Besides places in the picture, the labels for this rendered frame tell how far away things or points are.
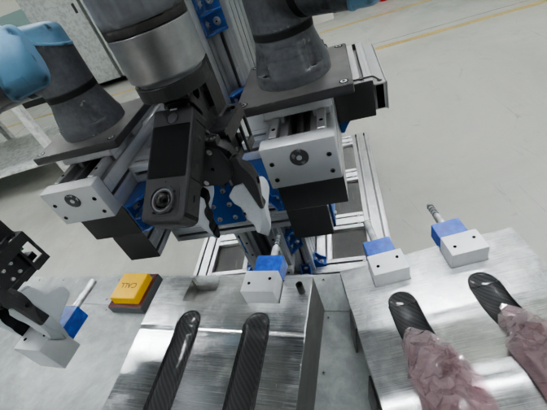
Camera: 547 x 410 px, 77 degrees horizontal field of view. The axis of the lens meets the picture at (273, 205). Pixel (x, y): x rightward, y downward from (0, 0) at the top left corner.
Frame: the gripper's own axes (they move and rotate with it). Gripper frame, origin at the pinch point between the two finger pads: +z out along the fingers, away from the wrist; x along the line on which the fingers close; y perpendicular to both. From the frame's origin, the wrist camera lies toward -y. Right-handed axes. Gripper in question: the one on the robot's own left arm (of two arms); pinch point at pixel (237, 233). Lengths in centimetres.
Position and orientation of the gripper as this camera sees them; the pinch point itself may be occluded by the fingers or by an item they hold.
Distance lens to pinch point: 43.7
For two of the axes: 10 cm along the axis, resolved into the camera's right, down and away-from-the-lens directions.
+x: -9.4, 0.7, 3.4
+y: 2.0, -6.8, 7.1
